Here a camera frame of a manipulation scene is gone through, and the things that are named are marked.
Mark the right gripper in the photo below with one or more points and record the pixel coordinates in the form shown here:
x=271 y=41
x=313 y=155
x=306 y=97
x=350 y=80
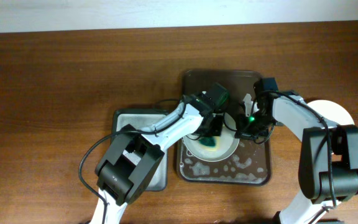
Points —
x=243 y=132

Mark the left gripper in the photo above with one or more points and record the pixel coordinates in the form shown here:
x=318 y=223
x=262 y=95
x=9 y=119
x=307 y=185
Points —
x=218 y=126

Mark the green and yellow sponge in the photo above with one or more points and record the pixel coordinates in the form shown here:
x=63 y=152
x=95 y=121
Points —
x=210 y=143

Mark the grey-white plate with stain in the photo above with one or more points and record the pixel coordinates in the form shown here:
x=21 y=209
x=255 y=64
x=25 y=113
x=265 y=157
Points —
x=224 y=125

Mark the white plate with stain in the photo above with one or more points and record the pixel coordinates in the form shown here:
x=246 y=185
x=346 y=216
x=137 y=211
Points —
x=332 y=111

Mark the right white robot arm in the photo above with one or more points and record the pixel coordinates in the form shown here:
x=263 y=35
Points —
x=328 y=168

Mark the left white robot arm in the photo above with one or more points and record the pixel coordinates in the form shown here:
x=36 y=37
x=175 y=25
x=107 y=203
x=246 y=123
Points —
x=133 y=156

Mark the large brown serving tray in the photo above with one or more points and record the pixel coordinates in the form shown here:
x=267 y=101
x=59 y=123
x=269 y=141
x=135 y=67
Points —
x=250 y=163

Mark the small dark soapy tray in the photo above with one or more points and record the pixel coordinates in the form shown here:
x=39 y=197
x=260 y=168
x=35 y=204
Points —
x=139 y=118

